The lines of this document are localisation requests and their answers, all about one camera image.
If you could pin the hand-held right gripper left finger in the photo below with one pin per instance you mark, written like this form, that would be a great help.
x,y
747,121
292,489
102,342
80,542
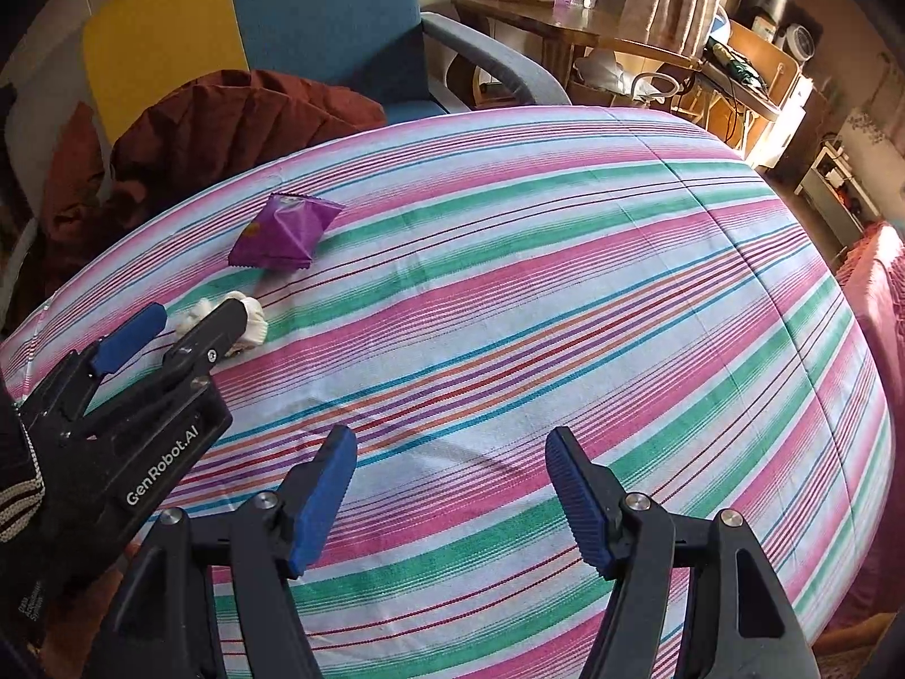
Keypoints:
x,y
322,495

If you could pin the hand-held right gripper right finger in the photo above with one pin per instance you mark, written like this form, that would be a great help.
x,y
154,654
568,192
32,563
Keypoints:
x,y
580,502

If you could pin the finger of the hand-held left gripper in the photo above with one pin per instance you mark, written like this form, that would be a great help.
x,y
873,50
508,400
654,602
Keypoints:
x,y
205,343
131,332

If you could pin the white cloth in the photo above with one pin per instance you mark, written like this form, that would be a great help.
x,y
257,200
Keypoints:
x,y
254,329

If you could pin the purple snack packet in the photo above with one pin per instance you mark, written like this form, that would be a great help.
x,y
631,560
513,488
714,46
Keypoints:
x,y
290,230

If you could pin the reddish-brown padded jacket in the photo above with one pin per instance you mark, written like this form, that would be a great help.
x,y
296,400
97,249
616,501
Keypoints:
x,y
212,127

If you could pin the grey yellow blue armchair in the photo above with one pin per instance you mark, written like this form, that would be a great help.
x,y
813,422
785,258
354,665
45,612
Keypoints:
x,y
318,14

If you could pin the reddish bed cover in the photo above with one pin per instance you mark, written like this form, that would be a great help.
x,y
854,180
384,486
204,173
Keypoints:
x,y
880,283

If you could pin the small white cabinet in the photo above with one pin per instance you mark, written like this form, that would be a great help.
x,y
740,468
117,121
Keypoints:
x,y
827,184

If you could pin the white plastic bag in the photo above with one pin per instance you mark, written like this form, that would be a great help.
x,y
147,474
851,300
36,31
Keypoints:
x,y
601,71

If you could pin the green folded umbrella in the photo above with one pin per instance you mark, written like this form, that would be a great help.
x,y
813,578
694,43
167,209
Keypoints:
x,y
735,63

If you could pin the wooden side table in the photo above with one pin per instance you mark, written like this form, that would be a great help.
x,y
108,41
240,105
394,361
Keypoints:
x,y
565,25

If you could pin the wooden chair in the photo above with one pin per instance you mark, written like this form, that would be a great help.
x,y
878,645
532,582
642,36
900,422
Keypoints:
x,y
767,60

